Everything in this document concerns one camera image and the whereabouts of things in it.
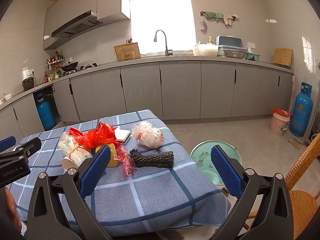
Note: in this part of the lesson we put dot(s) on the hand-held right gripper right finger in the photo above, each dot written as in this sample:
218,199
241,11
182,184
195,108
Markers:
225,170

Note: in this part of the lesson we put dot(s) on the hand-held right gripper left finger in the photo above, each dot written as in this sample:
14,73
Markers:
96,170

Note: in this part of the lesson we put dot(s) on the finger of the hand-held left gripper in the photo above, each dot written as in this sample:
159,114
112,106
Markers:
7,142
25,150

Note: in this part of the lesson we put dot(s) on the mint green enamel basin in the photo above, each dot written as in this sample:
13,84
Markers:
200,155

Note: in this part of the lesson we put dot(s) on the white paper cup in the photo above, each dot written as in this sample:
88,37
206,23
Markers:
67,164

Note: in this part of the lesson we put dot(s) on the red plastic bag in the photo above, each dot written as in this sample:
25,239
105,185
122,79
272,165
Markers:
100,135

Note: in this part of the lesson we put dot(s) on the white sponge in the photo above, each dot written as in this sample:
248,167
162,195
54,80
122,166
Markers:
122,133

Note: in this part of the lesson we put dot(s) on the clear red-printed plastic bag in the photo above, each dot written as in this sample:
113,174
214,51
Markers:
150,136

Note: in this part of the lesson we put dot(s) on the person's left hand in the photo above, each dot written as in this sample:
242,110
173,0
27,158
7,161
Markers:
12,210

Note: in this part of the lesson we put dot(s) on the blue gas cylinder in cabinet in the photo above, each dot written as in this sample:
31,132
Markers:
45,112

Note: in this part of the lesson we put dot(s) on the blue checked tablecloth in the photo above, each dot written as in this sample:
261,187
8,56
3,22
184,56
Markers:
150,192

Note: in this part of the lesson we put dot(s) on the dark rice cooker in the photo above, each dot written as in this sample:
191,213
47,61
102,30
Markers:
28,83

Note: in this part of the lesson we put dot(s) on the pink bucket with red liner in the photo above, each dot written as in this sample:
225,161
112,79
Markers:
277,126

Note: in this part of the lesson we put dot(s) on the cardboard piece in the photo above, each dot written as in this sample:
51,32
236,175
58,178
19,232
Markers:
295,143

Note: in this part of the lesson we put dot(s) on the dark sauce bottle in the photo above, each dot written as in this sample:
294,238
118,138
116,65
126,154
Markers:
46,77

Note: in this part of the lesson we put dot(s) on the wicker chair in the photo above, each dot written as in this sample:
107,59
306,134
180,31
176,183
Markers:
302,202

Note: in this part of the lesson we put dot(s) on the grey kitchen counter cabinets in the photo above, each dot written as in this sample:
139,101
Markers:
180,90

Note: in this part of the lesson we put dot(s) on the black wok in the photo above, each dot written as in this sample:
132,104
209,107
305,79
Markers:
70,66

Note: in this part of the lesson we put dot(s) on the spice rack with bottles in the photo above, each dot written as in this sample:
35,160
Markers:
55,59

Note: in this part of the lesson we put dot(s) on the large blue gas cylinder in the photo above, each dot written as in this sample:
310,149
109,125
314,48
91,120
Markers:
301,112

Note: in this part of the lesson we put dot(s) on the gas stove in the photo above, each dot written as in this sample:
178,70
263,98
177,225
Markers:
87,67

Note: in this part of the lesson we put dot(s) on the metal basin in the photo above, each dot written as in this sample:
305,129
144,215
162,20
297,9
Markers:
235,54

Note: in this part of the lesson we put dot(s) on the small green basin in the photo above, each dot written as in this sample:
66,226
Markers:
251,55

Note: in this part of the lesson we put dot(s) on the white plastic basin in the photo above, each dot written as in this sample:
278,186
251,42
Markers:
205,50

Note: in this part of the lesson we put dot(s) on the wooden cutting board on stand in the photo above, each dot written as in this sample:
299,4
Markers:
125,50

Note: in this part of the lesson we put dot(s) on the light wooden cutting board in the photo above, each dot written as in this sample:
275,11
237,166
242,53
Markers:
282,56

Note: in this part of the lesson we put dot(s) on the blue dish drainer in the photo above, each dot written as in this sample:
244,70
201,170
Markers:
228,41

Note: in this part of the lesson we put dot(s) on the yellow soap dispenser bottle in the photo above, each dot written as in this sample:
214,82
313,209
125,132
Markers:
210,40

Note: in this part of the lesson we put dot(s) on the knife holder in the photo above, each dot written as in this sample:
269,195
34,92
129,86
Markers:
129,41

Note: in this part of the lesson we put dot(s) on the black range hood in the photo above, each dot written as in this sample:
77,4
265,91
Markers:
75,25

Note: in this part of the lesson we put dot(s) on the metal kitchen faucet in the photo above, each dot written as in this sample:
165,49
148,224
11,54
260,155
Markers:
166,45

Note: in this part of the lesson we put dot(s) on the grey hanging scrubber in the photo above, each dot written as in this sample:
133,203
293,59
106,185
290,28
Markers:
203,25

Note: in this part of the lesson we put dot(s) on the beige gloves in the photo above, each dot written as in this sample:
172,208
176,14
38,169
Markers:
228,18

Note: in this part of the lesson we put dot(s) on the green striped towel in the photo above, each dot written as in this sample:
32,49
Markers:
212,15

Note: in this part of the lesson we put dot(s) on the bright window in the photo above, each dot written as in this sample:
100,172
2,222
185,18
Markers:
162,17

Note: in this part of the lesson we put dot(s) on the grey upper cabinets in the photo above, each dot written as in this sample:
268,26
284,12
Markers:
110,0

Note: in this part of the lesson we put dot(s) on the white wall socket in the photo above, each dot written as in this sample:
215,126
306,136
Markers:
251,45

